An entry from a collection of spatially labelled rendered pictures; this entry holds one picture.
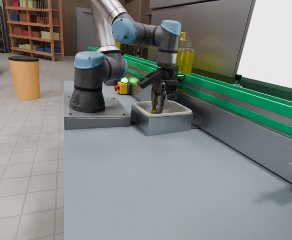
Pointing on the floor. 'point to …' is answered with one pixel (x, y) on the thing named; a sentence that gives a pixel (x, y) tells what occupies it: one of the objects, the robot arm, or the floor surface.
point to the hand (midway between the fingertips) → (155, 111)
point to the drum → (25, 76)
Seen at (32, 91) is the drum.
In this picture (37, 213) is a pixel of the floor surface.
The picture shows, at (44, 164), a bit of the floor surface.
